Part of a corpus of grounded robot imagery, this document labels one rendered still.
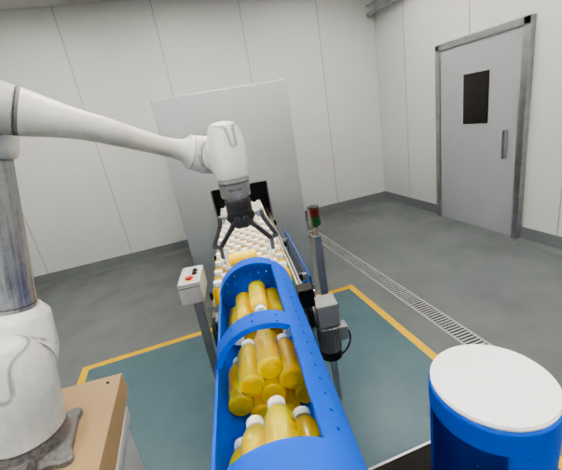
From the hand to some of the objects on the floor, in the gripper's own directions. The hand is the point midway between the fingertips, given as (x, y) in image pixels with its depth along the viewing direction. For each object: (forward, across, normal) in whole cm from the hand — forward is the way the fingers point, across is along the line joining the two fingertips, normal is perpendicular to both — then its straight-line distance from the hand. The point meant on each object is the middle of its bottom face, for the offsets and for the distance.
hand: (250, 260), depth 106 cm
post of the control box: (+132, -29, +52) cm, 144 cm away
